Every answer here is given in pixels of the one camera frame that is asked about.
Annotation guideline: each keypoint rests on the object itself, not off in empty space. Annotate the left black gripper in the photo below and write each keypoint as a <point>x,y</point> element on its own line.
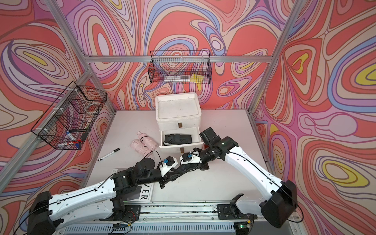
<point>164,180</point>

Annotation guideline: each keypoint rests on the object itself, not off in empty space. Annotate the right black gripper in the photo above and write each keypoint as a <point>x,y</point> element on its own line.
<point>205,166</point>

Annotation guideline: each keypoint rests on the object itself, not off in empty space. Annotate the pink umbrella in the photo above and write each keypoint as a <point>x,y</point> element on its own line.
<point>140,148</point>
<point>147,141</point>

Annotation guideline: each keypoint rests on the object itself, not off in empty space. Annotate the black umbrella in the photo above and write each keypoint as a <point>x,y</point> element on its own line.
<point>175,173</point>
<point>177,139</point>

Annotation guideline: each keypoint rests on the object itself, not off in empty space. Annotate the white three-drawer cabinet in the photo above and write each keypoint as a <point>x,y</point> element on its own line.
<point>179,108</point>

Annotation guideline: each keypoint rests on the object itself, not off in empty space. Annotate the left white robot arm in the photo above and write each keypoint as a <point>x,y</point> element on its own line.
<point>48,211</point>

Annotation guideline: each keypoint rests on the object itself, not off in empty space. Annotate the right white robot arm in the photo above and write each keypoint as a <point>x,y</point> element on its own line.
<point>279,198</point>

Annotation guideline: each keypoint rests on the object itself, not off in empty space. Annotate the LOVER magazine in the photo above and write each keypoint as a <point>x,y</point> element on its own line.
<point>142,194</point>

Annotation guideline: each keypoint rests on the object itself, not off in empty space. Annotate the black white marker pen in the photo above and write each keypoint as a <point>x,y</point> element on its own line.
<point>108,155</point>

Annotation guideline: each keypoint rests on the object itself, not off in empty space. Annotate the clear box in basket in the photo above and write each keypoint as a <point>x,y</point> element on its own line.
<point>177,79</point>

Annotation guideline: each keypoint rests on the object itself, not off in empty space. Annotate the red marker in basket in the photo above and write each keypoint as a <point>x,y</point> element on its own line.
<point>76,143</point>

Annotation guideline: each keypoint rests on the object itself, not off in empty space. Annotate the blue marker in basket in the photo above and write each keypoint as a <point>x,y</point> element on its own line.
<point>70,136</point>

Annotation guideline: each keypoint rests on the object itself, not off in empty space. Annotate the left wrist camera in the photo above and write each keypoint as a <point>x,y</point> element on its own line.
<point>167,165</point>

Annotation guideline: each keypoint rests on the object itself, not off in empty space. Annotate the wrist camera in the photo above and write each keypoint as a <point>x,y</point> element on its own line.
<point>190,158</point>
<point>167,165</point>

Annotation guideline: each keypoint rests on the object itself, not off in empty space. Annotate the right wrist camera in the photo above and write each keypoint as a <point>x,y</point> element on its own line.
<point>190,158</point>

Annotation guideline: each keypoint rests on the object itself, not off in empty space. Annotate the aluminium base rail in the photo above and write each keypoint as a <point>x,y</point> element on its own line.
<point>178,219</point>

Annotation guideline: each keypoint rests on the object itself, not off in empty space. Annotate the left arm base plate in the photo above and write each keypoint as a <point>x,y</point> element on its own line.
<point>127,213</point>

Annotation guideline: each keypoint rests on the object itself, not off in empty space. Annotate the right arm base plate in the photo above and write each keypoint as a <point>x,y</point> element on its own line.
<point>231,212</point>

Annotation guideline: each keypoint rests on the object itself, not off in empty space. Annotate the black wire basket back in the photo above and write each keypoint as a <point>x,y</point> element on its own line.
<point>196,64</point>

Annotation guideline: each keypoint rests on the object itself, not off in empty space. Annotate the black wire basket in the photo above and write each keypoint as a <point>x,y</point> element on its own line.
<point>196,64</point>
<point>78,107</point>

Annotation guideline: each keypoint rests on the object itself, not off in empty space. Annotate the black wire basket left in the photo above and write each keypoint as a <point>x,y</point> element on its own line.
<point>78,107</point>

